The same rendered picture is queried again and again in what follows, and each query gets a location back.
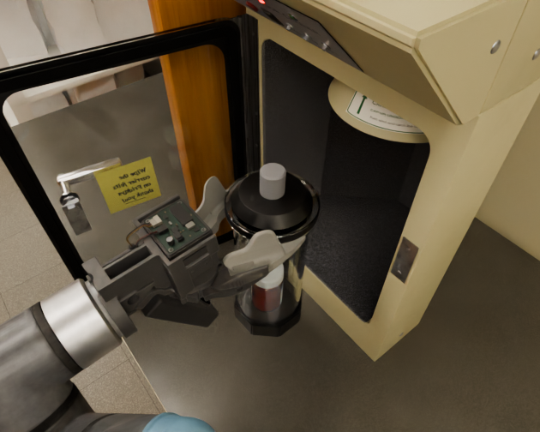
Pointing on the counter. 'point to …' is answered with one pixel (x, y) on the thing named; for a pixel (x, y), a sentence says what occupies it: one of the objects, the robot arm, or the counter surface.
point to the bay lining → (329, 136)
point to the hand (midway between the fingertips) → (269, 216)
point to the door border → (98, 71)
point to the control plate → (303, 27)
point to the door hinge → (250, 68)
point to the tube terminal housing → (435, 167)
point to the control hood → (424, 45)
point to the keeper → (405, 259)
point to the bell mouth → (371, 116)
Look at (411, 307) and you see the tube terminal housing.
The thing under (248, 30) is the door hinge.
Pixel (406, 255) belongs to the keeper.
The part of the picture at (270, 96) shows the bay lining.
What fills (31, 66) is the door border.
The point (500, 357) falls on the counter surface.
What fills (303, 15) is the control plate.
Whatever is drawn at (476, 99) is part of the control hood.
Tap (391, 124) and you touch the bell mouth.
